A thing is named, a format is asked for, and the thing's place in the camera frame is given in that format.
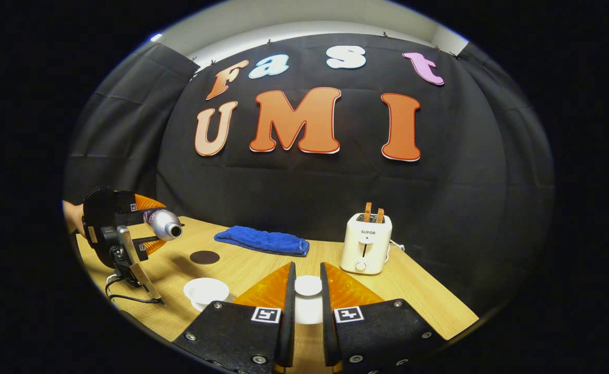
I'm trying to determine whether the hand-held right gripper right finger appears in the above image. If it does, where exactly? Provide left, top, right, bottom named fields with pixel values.
left=320, top=261, right=448, bottom=374

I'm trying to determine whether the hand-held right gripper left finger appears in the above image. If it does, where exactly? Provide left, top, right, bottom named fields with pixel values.
left=172, top=261, right=297, bottom=374

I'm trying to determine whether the silver water bottle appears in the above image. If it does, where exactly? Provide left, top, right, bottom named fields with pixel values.
left=143, top=209, right=183, bottom=241

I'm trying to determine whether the white teacup lid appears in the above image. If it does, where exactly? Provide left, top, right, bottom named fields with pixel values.
left=294, top=275, right=323, bottom=326

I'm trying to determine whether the dark round coaster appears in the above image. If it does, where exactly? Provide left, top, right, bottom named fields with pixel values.
left=190, top=250, right=221, bottom=265

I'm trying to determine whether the white teacup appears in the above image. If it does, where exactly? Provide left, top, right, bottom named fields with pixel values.
left=183, top=277, right=231, bottom=313

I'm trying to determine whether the blue towel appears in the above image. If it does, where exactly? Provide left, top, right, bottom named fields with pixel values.
left=214, top=225, right=310, bottom=258

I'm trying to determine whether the white toaster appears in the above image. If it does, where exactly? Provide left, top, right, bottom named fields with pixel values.
left=340, top=212, right=393, bottom=276

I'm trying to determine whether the black backdrop cloth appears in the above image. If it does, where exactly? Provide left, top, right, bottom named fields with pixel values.
left=63, top=34, right=557, bottom=317

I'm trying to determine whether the white toaster cable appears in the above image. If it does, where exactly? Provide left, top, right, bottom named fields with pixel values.
left=386, top=239, right=407, bottom=261

